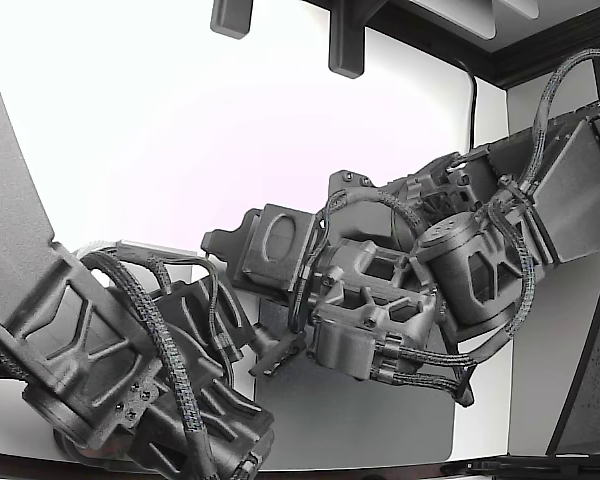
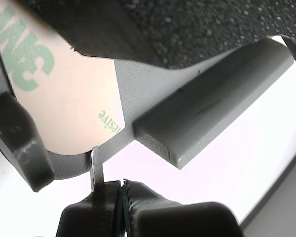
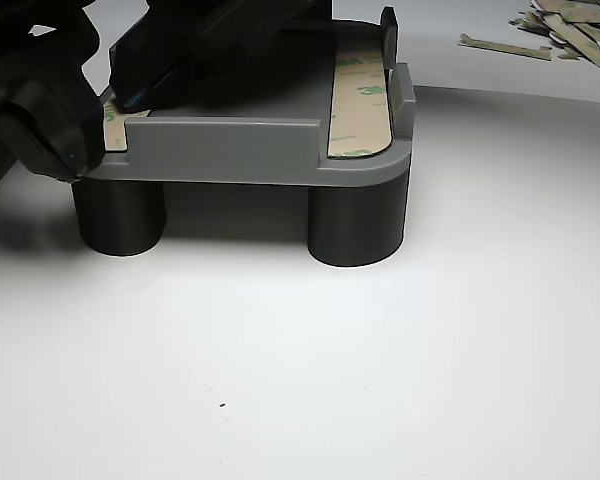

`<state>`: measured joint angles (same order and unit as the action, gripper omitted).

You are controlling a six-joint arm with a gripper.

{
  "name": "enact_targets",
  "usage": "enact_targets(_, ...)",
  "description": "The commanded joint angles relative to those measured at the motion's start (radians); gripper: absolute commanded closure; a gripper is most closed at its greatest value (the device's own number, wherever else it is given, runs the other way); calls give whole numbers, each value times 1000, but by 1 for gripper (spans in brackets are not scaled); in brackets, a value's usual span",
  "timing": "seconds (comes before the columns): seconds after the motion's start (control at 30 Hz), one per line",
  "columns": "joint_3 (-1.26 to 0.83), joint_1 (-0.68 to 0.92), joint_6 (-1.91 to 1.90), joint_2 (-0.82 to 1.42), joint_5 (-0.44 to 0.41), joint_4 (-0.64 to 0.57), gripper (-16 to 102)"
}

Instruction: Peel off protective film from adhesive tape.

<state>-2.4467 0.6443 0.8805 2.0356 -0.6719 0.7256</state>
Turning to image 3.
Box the tan 3M tape liner film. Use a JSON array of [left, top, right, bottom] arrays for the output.
[[325, 48, 395, 159], [101, 94, 151, 153]]

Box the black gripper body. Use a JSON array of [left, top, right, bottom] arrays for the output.
[[0, 0, 101, 206]]

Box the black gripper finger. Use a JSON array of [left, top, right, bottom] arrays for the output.
[[0, 94, 89, 182]]

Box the grey printed fixture with legs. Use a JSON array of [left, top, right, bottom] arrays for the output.
[[72, 7, 417, 269]]

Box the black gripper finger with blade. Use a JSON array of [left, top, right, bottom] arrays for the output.
[[67, 64, 106, 172]]

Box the long thin peeled film strip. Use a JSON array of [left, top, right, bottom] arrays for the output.
[[457, 32, 554, 62]]

